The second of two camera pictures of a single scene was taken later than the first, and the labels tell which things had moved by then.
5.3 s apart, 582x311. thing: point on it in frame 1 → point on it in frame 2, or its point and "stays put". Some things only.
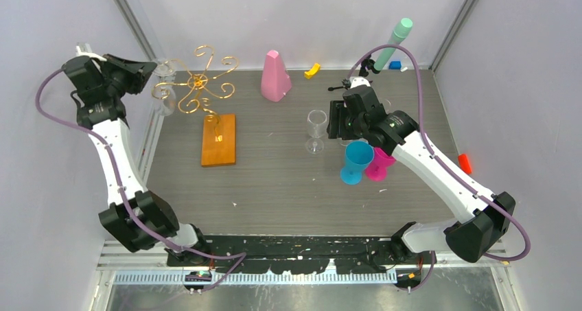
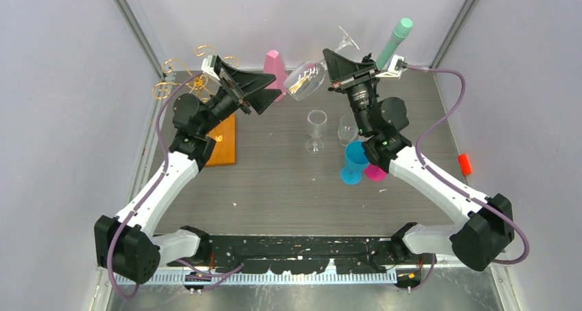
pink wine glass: [377, 169] stays put
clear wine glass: [316, 123] stays put
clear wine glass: [164, 91] → [306, 77]
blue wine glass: [358, 154] stays put
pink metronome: [275, 81] stays put
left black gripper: [138, 73] → [259, 101]
